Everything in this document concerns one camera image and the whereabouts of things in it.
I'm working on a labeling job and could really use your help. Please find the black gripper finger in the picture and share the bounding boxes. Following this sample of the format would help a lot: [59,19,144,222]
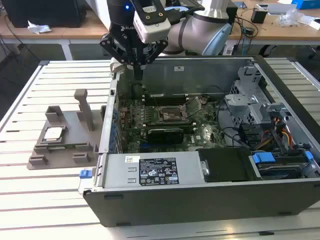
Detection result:
[138,40,169,81]
[99,32,140,81]

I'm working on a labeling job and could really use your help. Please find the metal socket cover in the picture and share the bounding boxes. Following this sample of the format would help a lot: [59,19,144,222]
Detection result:
[183,96,204,119]

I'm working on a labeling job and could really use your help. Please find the silver CPU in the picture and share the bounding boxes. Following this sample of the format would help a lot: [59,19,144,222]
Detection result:
[42,126,68,144]

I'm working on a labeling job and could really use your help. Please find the wooden desk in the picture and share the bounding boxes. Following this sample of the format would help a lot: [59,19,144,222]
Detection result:
[0,9,112,61]
[226,0,320,47]

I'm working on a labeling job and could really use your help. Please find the black RAM slot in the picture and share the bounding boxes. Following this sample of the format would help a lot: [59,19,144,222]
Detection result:
[141,95,189,101]
[141,93,189,99]
[141,97,189,104]
[142,100,189,106]

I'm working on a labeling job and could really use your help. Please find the green RAM stick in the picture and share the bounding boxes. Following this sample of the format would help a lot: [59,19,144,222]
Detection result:
[146,120,195,131]
[47,143,89,151]

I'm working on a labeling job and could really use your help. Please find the black computer tower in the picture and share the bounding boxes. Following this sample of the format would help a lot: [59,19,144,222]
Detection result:
[1,0,87,28]

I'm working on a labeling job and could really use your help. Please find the crumpled white paper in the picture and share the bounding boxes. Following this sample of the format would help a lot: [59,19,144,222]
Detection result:
[26,19,53,35]

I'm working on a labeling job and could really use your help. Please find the black graphics card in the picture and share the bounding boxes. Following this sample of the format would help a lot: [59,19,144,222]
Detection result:
[146,127,185,145]

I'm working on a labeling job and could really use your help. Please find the tall black box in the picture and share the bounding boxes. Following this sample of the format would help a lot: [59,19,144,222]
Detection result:
[226,5,239,26]

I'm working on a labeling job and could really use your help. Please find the brown parts rack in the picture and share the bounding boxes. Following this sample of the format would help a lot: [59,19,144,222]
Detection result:
[26,88,107,171]

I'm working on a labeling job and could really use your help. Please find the green motherboard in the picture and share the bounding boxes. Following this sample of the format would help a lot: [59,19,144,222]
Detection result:
[117,96,227,153]

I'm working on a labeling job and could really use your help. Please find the metal drive cage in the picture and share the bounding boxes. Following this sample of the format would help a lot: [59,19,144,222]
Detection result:
[223,63,288,126]

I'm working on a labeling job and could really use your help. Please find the small black cube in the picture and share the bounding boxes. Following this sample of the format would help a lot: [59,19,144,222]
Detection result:
[250,7,268,25]

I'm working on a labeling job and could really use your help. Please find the silver power supply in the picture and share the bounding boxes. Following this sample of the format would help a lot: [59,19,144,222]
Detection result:
[99,151,208,190]

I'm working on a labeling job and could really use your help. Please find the black power connector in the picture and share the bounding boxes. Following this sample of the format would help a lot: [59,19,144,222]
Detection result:
[238,123,261,146]

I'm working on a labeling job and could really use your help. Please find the blue case latch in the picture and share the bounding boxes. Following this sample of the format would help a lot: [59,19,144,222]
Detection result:
[79,168,93,180]

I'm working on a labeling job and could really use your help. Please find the flat white box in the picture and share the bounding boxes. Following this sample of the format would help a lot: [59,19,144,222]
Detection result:
[255,2,298,16]

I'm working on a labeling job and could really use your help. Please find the clear plastic bag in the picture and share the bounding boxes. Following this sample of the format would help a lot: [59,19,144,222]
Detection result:
[276,8,305,28]

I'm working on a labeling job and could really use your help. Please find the hard disk in blue carrier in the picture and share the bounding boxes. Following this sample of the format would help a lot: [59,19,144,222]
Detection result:
[248,151,315,181]

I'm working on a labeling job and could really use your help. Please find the black PC case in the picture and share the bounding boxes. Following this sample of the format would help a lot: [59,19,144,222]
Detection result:
[82,55,320,228]

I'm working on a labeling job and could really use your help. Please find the blue cardboard box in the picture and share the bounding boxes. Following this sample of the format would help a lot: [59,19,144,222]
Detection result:
[291,0,320,11]

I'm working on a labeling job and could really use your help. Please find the small white box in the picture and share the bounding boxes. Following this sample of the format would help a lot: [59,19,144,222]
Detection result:
[298,14,320,30]

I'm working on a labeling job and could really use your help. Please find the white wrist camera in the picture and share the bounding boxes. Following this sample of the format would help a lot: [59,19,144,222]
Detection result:
[132,9,172,44]

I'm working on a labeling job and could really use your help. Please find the yellow red power wires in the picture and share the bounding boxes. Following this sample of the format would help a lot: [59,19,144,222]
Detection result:
[258,116,295,151]

